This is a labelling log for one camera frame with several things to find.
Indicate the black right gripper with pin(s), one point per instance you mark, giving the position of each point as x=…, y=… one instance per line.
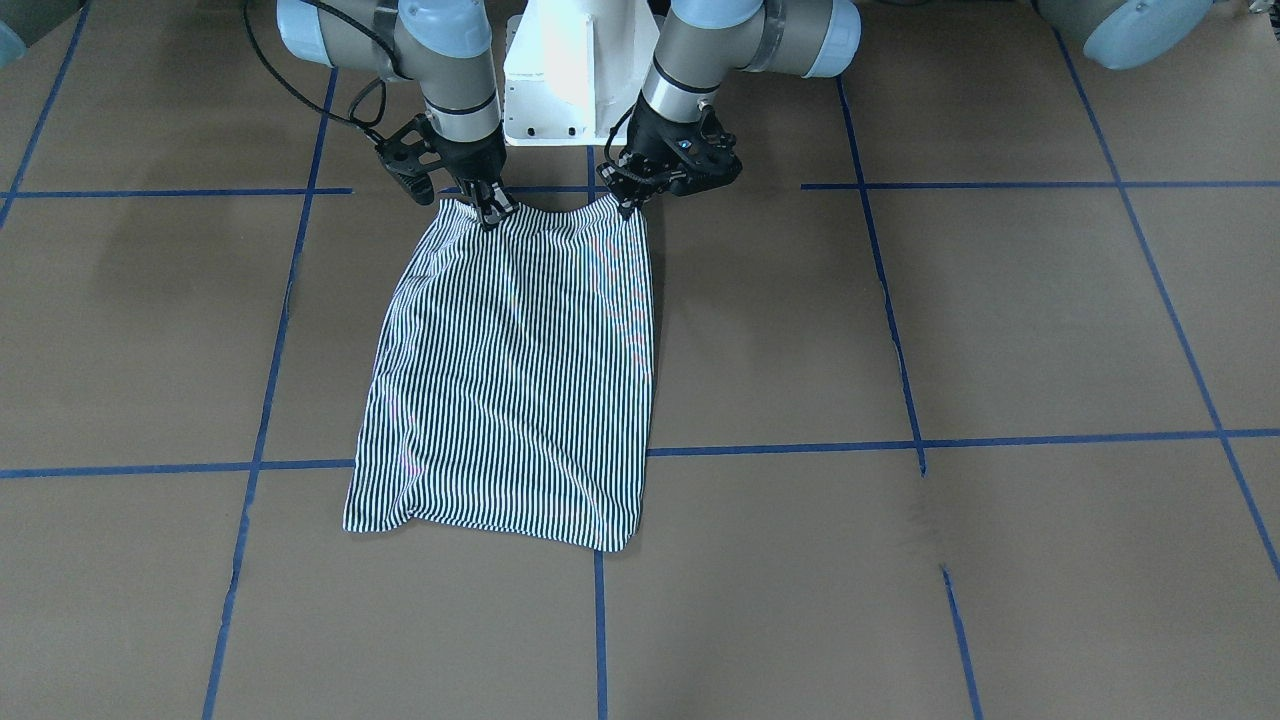
x=474, y=159

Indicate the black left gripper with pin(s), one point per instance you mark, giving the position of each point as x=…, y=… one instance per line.
x=652, y=139

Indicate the blue white striped polo shirt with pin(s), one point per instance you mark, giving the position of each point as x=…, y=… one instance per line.
x=512, y=384

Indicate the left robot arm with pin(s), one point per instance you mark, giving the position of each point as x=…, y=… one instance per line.
x=701, y=42

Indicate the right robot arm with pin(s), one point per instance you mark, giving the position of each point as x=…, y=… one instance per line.
x=443, y=47

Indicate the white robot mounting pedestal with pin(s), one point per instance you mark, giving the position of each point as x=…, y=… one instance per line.
x=573, y=68

